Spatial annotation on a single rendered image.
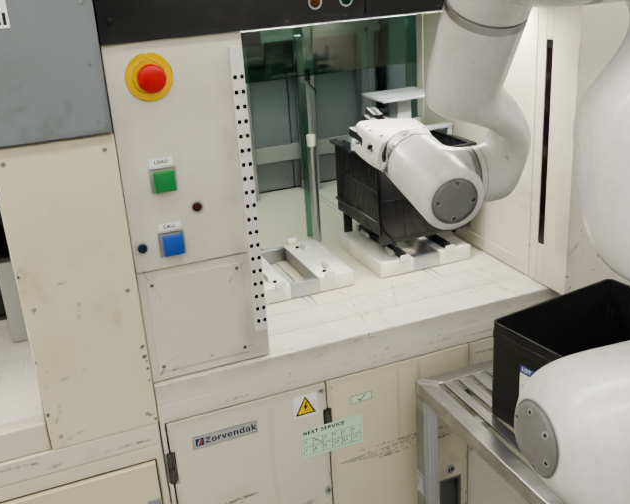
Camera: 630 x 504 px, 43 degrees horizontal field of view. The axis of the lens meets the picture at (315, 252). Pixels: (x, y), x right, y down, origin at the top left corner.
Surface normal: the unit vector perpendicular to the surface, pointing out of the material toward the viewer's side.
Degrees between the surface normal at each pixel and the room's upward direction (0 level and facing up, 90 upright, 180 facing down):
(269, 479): 90
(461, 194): 96
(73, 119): 90
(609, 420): 53
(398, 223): 90
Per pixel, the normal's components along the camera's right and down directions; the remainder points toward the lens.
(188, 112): 0.38, 0.32
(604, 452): -0.10, 0.12
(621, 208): -0.60, 0.26
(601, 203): -0.84, 0.26
